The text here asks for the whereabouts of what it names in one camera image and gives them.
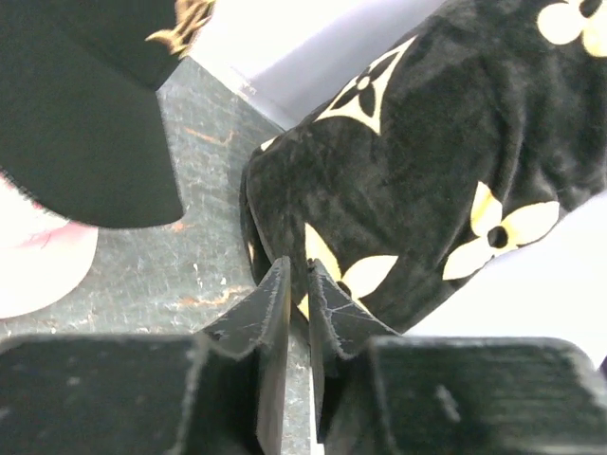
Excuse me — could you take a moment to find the black cap gold R logo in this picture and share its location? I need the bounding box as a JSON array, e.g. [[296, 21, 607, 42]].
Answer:
[[1, 0, 214, 228]]

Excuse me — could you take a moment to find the pink cap with R logo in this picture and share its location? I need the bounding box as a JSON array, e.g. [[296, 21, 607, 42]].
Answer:
[[1, 177, 99, 319]]

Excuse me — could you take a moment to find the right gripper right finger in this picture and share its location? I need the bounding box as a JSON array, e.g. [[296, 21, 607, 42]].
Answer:
[[307, 260, 606, 454]]

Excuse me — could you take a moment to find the black floral blanket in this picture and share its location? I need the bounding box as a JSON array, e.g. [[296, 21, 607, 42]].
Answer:
[[239, 1, 606, 332]]

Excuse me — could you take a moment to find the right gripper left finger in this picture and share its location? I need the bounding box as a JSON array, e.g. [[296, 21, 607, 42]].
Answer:
[[1, 258, 290, 454]]

